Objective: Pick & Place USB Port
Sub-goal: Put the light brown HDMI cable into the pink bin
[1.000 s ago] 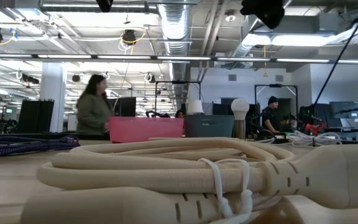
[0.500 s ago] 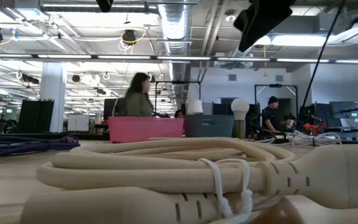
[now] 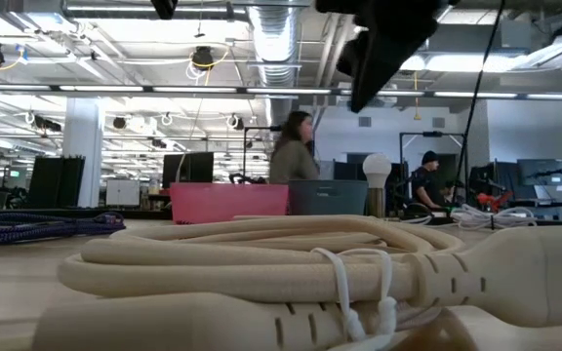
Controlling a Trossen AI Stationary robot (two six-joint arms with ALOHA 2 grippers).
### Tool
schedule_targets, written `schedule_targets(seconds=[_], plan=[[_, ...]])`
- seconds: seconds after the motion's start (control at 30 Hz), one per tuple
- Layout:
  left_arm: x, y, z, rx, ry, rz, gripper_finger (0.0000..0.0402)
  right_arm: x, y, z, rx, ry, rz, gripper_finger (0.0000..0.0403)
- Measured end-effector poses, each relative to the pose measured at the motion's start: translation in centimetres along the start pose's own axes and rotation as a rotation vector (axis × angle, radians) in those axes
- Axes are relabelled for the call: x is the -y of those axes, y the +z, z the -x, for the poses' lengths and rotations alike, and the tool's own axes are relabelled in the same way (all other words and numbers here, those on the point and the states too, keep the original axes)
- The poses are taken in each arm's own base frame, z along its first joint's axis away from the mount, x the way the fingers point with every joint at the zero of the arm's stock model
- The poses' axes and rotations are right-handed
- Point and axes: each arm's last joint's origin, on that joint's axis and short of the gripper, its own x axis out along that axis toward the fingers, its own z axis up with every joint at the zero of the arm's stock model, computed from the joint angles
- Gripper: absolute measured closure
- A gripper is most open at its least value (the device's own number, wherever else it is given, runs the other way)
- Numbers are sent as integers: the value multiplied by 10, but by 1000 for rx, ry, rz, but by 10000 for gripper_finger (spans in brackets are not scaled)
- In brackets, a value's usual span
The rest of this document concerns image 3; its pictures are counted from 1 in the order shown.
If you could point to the black computer monitor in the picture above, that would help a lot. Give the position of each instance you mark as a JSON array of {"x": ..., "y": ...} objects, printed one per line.
[{"x": 188, "y": 168}]

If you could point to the grey-teal plastic bin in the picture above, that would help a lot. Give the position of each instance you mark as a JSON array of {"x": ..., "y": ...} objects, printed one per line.
[{"x": 327, "y": 197}]

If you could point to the pink translucent plastic bin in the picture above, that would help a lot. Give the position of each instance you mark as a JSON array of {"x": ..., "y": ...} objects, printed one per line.
[{"x": 227, "y": 202}]

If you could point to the black upright panels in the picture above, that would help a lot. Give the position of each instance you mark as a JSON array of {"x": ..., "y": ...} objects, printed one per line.
[{"x": 56, "y": 180}]

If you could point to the bulb lamp with brass base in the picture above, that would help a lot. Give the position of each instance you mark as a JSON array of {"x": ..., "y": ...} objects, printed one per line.
[{"x": 376, "y": 168}]

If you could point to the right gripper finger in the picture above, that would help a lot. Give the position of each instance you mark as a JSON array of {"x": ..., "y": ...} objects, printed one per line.
[
  {"x": 388, "y": 49},
  {"x": 348, "y": 58}
]

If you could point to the black round base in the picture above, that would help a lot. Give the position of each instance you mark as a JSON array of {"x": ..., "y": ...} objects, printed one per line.
[{"x": 415, "y": 210}]

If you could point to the white cabinet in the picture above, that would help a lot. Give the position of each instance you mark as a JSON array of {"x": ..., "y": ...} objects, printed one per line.
[{"x": 122, "y": 192}]

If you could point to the long light rail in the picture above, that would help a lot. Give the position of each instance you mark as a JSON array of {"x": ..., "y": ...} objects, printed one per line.
[{"x": 164, "y": 89}]

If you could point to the silver corrugated ventilation duct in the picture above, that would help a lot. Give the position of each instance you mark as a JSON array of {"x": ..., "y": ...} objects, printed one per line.
[{"x": 273, "y": 39}]

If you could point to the grey monitor screen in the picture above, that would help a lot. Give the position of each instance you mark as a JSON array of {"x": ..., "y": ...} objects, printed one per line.
[{"x": 537, "y": 170}]

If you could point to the white building column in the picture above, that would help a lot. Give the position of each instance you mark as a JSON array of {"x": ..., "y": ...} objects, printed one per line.
[{"x": 83, "y": 146}]

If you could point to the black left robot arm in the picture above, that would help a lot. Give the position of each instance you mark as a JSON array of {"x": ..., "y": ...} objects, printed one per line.
[{"x": 164, "y": 7}]

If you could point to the red object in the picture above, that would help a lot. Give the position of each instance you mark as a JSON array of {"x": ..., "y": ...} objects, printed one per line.
[{"x": 493, "y": 200}]

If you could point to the person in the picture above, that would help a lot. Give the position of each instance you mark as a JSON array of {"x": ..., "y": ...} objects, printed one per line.
[
  {"x": 427, "y": 183},
  {"x": 293, "y": 156}
]

